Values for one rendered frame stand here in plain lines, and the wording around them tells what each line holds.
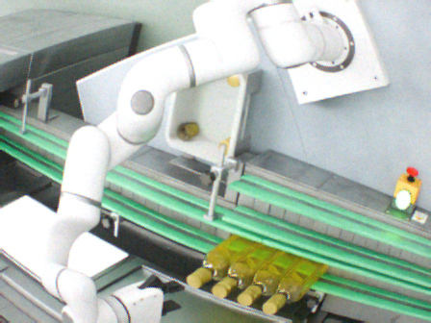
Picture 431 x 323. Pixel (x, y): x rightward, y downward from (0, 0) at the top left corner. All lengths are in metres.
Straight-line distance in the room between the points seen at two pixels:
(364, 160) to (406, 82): 0.25
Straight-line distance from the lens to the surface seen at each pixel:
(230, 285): 1.48
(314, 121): 1.73
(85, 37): 2.46
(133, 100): 1.22
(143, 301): 1.33
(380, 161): 1.69
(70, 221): 1.24
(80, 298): 1.21
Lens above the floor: 2.32
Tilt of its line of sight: 57 degrees down
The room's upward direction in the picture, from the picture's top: 119 degrees counter-clockwise
